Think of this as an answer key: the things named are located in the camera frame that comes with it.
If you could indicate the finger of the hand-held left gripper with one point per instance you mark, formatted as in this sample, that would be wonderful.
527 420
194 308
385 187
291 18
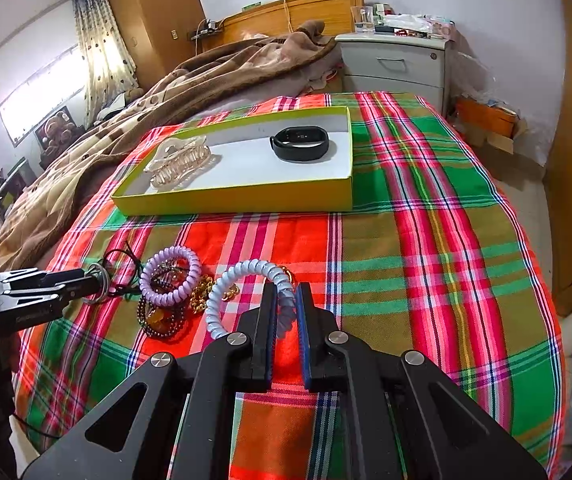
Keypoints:
73 278
50 297

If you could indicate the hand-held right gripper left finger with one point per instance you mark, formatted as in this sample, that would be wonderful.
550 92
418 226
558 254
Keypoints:
267 330

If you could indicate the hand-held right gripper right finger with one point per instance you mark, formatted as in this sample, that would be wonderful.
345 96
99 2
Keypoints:
304 340

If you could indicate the yellow-green shallow cardboard box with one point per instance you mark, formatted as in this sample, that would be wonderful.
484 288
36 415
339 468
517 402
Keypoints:
246 160

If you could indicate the red green plaid cloth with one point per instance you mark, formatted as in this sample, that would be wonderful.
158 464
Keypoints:
416 260

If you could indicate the brown teddy bear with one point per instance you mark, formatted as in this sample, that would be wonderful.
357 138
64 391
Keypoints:
58 127

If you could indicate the translucent cream hair claw clip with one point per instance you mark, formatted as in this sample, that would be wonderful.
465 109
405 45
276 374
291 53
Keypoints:
180 167

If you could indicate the window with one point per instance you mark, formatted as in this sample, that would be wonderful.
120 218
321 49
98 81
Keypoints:
40 95

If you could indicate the brown paw print blanket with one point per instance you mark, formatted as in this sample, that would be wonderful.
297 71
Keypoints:
165 90

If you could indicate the spotted curtain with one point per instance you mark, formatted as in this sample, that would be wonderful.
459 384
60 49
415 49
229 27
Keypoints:
100 50

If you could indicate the floral bed sheet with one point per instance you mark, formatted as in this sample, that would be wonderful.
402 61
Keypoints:
323 77

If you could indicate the wooden wardrobe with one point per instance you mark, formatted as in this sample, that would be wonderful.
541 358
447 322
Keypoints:
155 10

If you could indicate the power strip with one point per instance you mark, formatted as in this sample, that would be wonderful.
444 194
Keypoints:
205 30

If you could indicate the orange cardboard box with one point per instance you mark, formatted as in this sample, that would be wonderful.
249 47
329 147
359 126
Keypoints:
486 117

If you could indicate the grey nightstand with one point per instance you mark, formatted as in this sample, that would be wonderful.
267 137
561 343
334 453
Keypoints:
391 60

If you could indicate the wooden headboard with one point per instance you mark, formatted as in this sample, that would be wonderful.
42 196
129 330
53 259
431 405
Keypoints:
266 20

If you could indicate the clear glass cup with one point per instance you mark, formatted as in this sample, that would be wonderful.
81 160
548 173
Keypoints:
363 20

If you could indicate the clutter of small packets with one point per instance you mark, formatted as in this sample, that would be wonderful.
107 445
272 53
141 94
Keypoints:
416 24

